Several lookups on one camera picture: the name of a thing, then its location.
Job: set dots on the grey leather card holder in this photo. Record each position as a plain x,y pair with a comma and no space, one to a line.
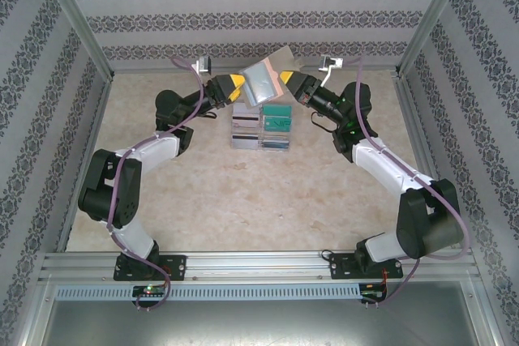
263,82

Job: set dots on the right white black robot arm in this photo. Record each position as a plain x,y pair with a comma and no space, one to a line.
430,224

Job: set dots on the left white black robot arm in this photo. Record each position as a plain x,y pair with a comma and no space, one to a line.
154,151

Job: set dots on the white black-striped card stack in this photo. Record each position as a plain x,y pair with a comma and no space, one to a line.
245,121

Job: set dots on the teal VIP card stack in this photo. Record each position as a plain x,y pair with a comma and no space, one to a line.
277,125

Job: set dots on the clear acrylic card stand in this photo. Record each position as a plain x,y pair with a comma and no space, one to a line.
261,135

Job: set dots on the blue card stack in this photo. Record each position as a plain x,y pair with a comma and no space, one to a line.
275,146

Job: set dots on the grey metal sheet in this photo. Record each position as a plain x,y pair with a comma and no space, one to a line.
259,325

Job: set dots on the aluminium wall rail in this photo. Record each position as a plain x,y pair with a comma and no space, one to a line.
154,69

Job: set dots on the aluminium side rail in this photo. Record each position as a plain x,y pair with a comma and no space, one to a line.
101,111
409,111

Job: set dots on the aluminium frame post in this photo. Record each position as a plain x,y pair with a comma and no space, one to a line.
434,9
73,9

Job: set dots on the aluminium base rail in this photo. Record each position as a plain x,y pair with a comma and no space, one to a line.
251,267

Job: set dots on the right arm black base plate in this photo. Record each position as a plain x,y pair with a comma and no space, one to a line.
340,267

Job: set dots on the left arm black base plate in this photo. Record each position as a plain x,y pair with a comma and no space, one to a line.
174,267

